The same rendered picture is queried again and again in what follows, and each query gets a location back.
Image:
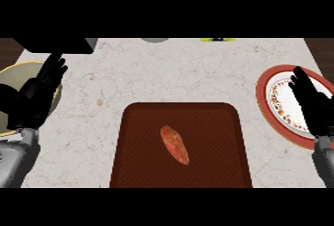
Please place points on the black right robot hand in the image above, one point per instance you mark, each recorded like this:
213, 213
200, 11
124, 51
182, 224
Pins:
313, 100

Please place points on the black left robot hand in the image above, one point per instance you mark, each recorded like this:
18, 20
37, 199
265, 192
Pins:
33, 97

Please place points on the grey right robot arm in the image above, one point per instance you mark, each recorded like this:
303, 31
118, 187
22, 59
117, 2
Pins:
325, 160

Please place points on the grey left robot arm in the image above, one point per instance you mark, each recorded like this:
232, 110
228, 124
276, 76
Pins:
16, 157

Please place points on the red-rimmed white floral plate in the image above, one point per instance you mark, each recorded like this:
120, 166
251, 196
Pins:
282, 106

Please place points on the beige plate with yellow rim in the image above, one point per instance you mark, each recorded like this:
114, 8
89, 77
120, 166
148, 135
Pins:
16, 76

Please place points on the dark brown tray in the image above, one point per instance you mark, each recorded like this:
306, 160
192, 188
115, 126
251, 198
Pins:
180, 145

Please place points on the orange sweet potato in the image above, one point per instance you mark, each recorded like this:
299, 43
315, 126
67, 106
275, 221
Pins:
173, 144

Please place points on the black box appliance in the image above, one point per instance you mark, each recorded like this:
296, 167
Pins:
56, 44

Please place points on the yellow and black object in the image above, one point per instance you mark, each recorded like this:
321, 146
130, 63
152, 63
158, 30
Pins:
217, 39

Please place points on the grey round object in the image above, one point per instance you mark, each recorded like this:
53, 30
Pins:
154, 40

